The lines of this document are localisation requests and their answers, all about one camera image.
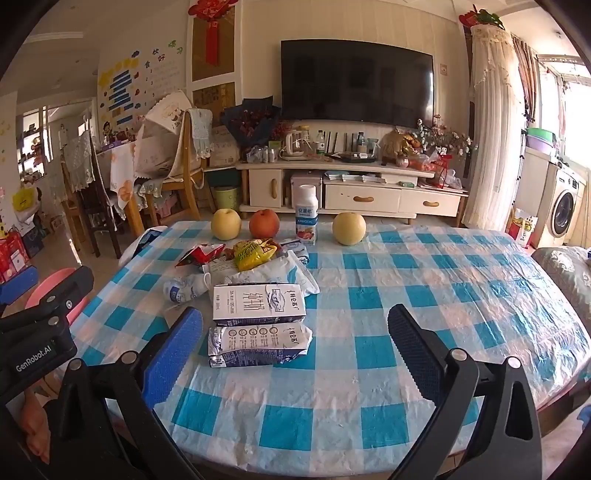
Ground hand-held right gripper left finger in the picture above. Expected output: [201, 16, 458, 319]
[48, 305, 206, 480]

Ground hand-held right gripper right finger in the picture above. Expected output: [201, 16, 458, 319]
[387, 303, 543, 480]

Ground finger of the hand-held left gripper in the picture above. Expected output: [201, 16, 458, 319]
[0, 267, 38, 304]
[28, 265, 95, 320]

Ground pink plastic bucket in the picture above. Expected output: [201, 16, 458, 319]
[24, 267, 92, 326]

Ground silver packet with icons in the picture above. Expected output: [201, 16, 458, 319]
[208, 322, 315, 368]

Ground white milk carton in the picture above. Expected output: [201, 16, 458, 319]
[212, 283, 308, 327]

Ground green trash bin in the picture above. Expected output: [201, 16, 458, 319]
[212, 185, 241, 212]

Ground person's left hand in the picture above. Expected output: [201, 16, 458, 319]
[18, 397, 53, 465]

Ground blue checked tablecloth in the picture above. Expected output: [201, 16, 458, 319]
[69, 217, 591, 462]

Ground crumpled small white bottle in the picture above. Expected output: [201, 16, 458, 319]
[163, 273, 213, 305]

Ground dark wooden chair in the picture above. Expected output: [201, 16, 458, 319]
[60, 131, 123, 259]

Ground red snack wrapper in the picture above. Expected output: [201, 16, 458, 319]
[174, 244, 228, 269]

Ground dining table with printed cloth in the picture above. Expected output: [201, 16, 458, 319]
[97, 141, 139, 220]

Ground yellow green snack wrapper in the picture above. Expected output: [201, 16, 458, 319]
[232, 238, 279, 272]

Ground white blue pouch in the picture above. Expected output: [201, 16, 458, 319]
[225, 251, 320, 296]

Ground small yellow pear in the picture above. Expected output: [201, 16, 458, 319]
[332, 212, 367, 246]

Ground large yellow pear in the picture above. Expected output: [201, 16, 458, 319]
[211, 208, 242, 241]

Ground teal white packet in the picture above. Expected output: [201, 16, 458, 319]
[279, 237, 311, 265]

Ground red apple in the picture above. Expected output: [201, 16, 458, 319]
[249, 209, 279, 239]

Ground cream television cabinet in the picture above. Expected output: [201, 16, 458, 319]
[235, 154, 469, 225]

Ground white yogurt bottle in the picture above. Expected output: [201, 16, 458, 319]
[294, 185, 320, 245]

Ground red gift bag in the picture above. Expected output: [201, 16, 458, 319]
[431, 157, 462, 191]

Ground cream printed cushion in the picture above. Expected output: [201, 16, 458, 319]
[134, 90, 195, 178]

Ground pink storage box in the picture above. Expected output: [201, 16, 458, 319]
[291, 172, 323, 208]

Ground light blue chair cover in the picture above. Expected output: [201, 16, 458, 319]
[187, 108, 214, 160]

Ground gold ornament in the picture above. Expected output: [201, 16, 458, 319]
[379, 129, 419, 160]

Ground white washing machine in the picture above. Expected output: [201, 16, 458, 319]
[540, 161, 590, 250]

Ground pink flower arrangement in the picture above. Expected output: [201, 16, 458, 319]
[416, 119, 474, 158]

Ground lace covered air conditioner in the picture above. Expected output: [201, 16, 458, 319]
[462, 23, 527, 229]

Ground white electric kettle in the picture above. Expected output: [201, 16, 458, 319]
[283, 129, 311, 160]

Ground dark wrapped flower bouquet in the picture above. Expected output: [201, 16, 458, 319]
[221, 98, 282, 148]

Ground stacked plastic basins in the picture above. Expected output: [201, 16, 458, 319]
[524, 127, 559, 153]

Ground black television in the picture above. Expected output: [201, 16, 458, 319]
[281, 39, 435, 127]

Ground wall poster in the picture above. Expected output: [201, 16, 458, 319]
[97, 39, 185, 125]

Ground red knot wall ornament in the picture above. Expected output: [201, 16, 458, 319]
[188, 0, 236, 66]

